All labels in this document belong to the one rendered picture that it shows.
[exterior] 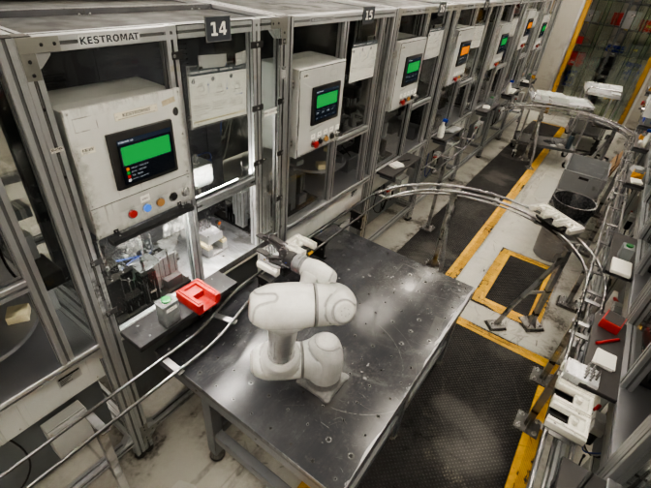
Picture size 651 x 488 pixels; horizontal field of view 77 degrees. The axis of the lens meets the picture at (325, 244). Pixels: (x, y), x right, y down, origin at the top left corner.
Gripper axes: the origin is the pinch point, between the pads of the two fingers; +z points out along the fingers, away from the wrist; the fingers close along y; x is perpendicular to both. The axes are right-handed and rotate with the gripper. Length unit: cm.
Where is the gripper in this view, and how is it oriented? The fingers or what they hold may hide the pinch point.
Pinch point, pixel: (262, 244)
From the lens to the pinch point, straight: 196.8
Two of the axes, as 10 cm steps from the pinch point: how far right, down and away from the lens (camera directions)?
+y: 0.8, -8.1, -5.8
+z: -8.1, -3.9, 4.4
